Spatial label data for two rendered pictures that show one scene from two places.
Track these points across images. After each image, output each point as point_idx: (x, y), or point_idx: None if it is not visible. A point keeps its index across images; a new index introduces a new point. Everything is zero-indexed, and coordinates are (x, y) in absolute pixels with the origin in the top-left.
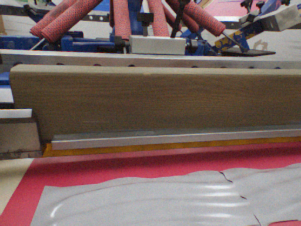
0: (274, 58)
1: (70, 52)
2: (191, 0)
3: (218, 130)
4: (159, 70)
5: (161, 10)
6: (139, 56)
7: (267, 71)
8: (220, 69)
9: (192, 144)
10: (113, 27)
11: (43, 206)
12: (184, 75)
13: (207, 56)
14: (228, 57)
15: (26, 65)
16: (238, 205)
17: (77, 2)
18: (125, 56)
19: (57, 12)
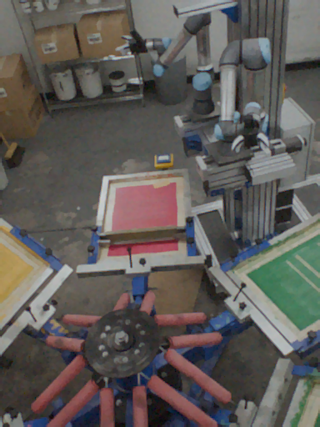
0: (86, 269)
1: (174, 263)
2: (84, 316)
3: None
4: (152, 228)
5: (117, 303)
6: (148, 262)
7: (130, 229)
8: (139, 229)
9: None
10: (150, 364)
11: None
12: (147, 228)
13: (118, 267)
14: (108, 268)
15: (174, 227)
16: None
17: (177, 314)
18: (154, 261)
19: (198, 334)
